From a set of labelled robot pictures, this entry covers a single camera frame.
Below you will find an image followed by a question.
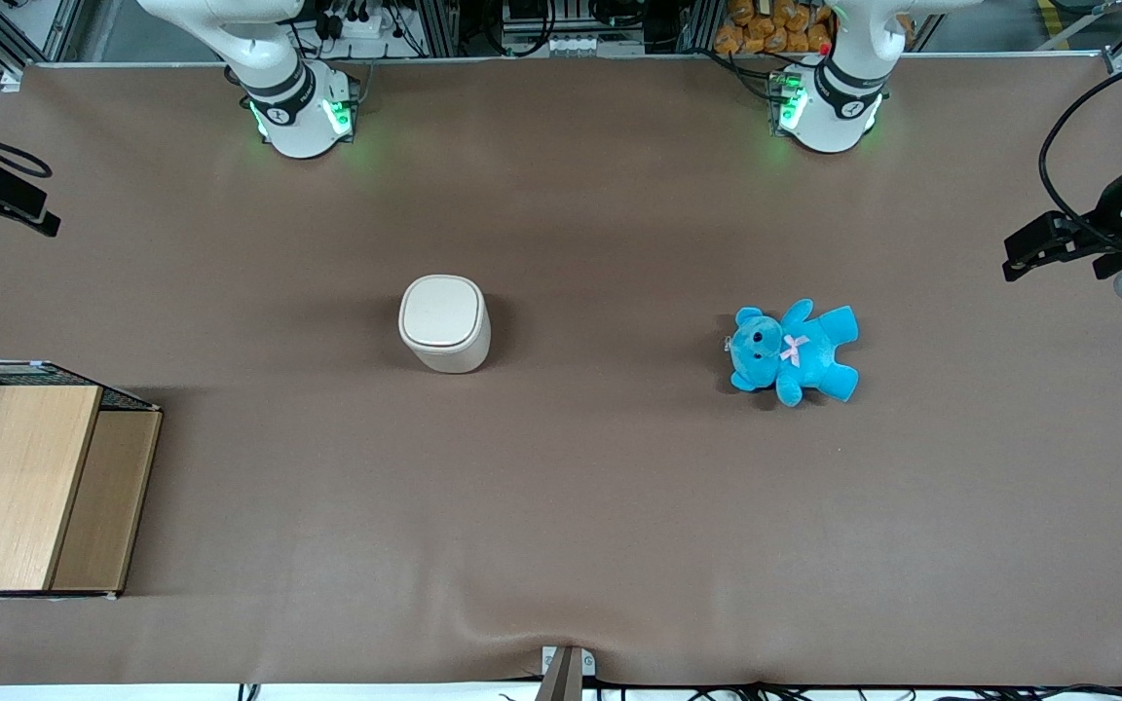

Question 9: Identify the blue teddy bear plush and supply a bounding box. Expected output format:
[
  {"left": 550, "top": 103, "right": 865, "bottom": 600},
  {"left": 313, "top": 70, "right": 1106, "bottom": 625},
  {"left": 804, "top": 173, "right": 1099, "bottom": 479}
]
[{"left": 725, "top": 299, "right": 860, "bottom": 408}]

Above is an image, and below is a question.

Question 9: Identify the light wooden shelf box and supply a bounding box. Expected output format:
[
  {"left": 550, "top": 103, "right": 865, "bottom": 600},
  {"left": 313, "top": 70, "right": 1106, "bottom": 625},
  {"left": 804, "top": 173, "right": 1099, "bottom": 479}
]
[{"left": 0, "top": 385, "right": 164, "bottom": 599}]

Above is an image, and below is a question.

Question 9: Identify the white lidded trash can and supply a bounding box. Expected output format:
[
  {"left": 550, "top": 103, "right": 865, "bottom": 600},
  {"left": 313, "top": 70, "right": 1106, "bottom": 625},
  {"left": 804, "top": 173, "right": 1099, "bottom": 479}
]
[{"left": 398, "top": 276, "right": 492, "bottom": 374}]

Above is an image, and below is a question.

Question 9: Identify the white power strip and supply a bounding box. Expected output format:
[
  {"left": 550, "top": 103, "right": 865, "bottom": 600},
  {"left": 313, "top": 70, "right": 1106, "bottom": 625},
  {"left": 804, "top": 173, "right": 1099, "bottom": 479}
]
[{"left": 330, "top": 8, "right": 398, "bottom": 42}]

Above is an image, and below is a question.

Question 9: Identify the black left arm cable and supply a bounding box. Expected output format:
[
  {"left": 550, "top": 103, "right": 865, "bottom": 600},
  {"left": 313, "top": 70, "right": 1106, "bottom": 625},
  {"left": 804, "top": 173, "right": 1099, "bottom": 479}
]
[{"left": 1038, "top": 49, "right": 1122, "bottom": 244}]

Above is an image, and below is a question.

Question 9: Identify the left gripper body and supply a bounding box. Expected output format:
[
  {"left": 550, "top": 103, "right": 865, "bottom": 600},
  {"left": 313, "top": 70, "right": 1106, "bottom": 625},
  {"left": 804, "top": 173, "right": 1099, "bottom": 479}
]
[{"left": 1077, "top": 162, "right": 1122, "bottom": 260}]

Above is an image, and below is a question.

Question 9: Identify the brown table mat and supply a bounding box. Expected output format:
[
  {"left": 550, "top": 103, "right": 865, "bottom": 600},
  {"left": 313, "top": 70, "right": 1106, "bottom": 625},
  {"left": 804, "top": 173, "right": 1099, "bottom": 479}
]
[{"left": 0, "top": 56, "right": 1122, "bottom": 688}]

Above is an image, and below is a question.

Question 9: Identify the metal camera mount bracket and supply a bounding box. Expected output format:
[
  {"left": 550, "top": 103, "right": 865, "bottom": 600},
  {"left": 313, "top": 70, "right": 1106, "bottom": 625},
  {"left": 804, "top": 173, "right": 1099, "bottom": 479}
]
[{"left": 534, "top": 646, "right": 598, "bottom": 701}]

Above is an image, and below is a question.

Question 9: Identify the orange plush toy pile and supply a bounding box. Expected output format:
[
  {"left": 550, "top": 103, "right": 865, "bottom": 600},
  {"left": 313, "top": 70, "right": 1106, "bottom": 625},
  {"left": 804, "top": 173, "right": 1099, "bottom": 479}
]
[{"left": 713, "top": 0, "right": 835, "bottom": 56}]

